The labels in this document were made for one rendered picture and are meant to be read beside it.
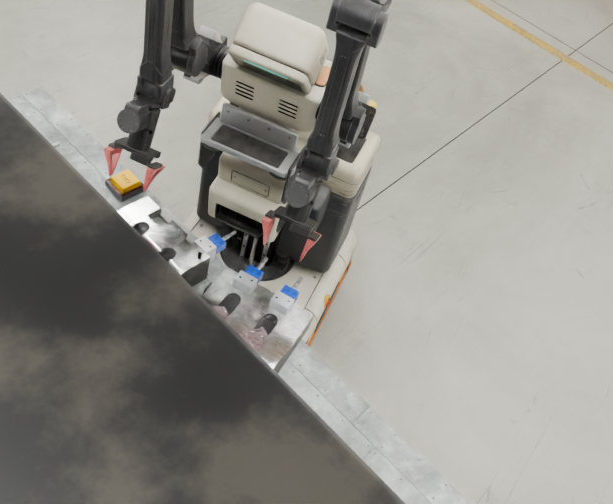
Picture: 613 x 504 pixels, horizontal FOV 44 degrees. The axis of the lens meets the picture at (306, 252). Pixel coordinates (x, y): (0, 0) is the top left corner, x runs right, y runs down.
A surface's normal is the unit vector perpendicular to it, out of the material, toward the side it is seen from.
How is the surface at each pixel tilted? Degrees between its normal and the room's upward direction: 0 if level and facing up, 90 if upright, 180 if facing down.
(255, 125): 90
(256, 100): 98
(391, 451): 0
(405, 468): 0
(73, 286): 0
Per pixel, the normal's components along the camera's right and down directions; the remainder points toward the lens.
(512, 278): 0.20, -0.64
